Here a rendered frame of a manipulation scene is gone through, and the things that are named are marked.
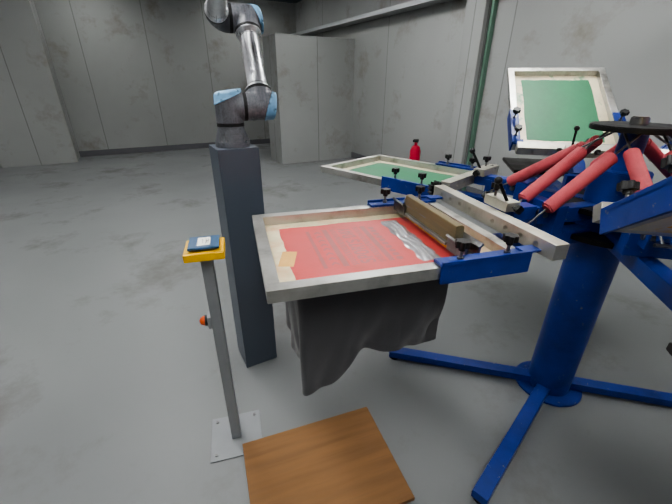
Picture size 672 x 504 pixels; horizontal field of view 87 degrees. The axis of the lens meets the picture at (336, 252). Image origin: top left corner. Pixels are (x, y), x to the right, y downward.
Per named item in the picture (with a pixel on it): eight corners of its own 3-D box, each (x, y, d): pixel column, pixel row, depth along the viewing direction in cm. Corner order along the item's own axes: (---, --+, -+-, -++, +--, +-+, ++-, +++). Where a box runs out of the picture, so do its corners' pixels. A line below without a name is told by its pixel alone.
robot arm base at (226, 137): (212, 144, 161) (209, 121, 157) (244, 142, 168) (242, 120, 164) (219, 149, 149) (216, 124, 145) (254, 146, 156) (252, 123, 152)
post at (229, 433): (210, 463, 149) (164, 262, 108) (212, 420, 168) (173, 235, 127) (263, 451, 155) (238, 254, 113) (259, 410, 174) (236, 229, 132)
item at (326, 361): (309, 397, 116) (304, 286, 97) (306, 388, 119) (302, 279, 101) (434, 370, 127) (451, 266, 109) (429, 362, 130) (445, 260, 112)
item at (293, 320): (302, 400, 115) (296, 287, 97) (283, 319, 154) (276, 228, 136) (311, 398, 116) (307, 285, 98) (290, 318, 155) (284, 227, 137)
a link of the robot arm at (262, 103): (244, 126, 159) (226, 16, 164) (277, 125, 163) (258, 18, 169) (245, 112, 147) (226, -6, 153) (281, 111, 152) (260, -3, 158)
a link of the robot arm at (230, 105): (215, 121, 158) (210, 88, 152) (246, 120, 162) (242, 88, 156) (216, 124, 147) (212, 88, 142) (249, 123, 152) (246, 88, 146)
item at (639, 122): (545, 422, 168) (658, 122, 110) (491, 364, 203) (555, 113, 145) (610, 404, 178) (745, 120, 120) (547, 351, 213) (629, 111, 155)
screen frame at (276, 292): (267, 304, 89) (266, 291, 87) (252, 223, 140) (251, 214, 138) (527, 266, 108) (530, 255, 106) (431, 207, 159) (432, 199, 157)
